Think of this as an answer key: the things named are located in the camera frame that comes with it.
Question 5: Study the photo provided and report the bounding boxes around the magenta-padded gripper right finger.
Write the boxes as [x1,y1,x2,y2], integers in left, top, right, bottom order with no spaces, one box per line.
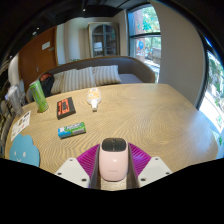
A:
[126,143,173,190]

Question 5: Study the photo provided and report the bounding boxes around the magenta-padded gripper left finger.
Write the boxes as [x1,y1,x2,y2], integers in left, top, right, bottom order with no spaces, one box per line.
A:
[54,143,102,190]

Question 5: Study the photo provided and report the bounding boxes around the pink computer mouse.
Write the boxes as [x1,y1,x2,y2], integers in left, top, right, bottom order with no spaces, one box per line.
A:
[98,137,130,183]

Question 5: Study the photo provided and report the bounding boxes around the blue cloud-shaped mouse pad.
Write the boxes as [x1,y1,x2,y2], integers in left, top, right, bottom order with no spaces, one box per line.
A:
[8,133,41,168]

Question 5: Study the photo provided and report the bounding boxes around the green and blue pack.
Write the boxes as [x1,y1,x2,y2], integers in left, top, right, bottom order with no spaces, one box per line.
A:
[57,121,87,140]

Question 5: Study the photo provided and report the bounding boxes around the black and orange box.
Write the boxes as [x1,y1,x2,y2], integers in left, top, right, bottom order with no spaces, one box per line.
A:
[55,96,77,121]

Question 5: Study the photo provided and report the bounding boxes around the white sticker sheet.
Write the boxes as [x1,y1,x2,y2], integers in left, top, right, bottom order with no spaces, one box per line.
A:
[10,110,32,142]

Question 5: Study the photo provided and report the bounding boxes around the small clear squeeze bottle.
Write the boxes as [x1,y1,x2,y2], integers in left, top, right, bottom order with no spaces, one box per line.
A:
[86,87,102,112]

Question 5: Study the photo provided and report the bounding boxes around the green drink can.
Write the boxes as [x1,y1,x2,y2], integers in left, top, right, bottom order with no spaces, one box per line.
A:
[29,79,50,113]

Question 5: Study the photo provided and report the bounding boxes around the narrow striped cushion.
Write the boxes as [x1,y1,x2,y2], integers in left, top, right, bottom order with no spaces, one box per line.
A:
[50,71,68,95]

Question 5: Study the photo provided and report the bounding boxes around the wide striped cushion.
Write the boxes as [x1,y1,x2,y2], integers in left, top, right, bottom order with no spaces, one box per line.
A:
[91,64,123,87]
[61,66,97,93]

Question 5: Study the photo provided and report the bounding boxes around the curved side window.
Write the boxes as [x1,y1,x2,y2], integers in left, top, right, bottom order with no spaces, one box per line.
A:
[199,49,224,158]

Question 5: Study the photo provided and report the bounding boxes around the curved brown sofa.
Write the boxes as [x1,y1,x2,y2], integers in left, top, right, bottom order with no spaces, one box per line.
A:
[25,55,157,104]

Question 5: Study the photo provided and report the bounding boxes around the brown wooden door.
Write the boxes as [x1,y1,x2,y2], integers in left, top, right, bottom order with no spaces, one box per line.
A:
[18,26,59,93]

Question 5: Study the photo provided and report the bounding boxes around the black-framed window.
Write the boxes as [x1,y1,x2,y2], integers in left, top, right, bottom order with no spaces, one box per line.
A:
[127,3,162,83]

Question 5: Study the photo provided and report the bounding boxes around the cabinet with arched glass doors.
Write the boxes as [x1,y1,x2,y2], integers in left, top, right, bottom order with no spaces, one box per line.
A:
[87,21,121,58]

